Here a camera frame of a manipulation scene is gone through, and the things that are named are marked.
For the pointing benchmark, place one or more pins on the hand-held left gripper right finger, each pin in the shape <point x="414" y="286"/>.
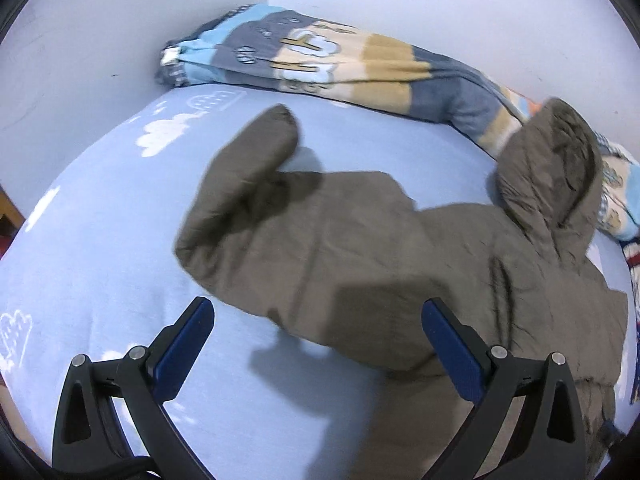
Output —
<point x="457" y="347"/>

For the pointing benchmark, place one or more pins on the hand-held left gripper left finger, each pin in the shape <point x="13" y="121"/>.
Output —
<point x="181" y="345"/>

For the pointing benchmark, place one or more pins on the olive brown padded jacket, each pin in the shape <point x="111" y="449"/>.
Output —
<point x="350" y="240"/>

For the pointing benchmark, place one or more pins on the light blue cloud-print bedsheet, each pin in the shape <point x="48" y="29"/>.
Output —
<point x="125" y="240"/>

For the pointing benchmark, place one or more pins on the striped and starry pillow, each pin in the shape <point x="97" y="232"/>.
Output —
<point x="634" y="265"/>

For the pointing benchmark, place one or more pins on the patchwork printed blanket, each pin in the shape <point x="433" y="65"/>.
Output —
<point x="350" y="65"/>

